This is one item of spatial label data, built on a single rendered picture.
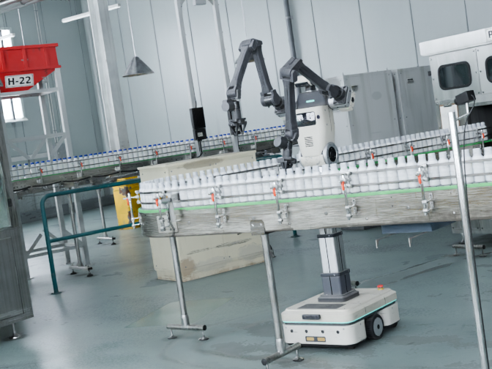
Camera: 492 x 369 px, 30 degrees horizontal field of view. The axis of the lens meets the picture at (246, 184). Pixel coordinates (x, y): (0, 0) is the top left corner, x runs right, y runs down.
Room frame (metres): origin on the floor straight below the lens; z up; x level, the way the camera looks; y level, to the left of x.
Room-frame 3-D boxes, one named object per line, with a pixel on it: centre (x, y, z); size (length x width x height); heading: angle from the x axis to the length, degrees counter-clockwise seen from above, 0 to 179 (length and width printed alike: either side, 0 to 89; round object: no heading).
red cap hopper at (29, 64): (11.52, 2.62, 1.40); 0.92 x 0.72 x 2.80; 124
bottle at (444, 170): (4.61, -1.00, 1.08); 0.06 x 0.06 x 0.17
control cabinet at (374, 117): (11.45, -1.53, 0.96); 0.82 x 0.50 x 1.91; 124
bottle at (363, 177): (4.90, -0.63, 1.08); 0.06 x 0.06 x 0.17
